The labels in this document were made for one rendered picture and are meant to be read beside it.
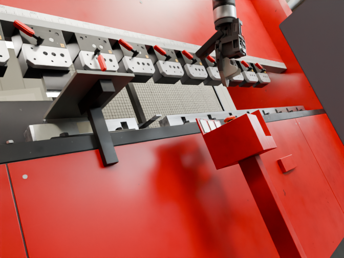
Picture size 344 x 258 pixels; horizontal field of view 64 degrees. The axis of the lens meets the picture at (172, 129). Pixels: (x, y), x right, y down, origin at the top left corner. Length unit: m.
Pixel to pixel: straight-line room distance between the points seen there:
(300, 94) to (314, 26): 2.37
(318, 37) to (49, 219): 0.62
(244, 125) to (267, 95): 2.00
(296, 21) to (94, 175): 0.60
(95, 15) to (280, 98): 1.95
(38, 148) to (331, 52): 0.64
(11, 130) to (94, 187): 0.79
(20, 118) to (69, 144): 0.77
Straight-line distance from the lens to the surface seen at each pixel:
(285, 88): 2.78
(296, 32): 0.38
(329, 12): 0.36
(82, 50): 1.13
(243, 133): 0.85
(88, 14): 1.29
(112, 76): 0.79
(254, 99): 2.91
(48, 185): 0.73
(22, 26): 1.05
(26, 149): 0.74
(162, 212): 0.86
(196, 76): 1.51
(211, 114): 1.45
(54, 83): 1.04
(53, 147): 0.76
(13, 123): 1.51
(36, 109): 1.57
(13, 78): 3.27
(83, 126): 0.97
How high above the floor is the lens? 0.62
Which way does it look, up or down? 14 degrees up
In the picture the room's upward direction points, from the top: 21 degrees counter-clockwise
